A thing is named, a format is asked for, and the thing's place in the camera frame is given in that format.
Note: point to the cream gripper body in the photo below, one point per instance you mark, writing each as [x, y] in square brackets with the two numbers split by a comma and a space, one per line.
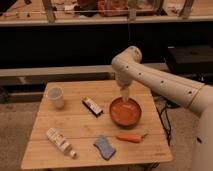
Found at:
[125, 94]

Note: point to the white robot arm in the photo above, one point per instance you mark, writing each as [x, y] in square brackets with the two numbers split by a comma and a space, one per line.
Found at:
[193, 95]

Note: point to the white ceramic cup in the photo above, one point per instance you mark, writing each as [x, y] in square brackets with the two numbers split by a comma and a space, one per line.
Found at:
[55, 96]

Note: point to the orange bowl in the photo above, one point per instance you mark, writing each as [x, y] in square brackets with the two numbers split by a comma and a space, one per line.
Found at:
[125, 114]

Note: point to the orange carrot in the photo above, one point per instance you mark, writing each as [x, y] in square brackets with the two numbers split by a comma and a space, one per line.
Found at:
[134, 138]

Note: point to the blue sponge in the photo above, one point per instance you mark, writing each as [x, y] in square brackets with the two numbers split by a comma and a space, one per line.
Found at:
[104, 147]

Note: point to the black box on right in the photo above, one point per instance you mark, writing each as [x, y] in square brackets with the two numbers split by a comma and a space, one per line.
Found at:
[190, 59]

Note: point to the white tube bottle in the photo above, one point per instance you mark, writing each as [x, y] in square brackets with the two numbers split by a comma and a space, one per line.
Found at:
[55, 137]

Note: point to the long workbench shelf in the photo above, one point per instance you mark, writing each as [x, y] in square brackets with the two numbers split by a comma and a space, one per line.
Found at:
[101, 12]

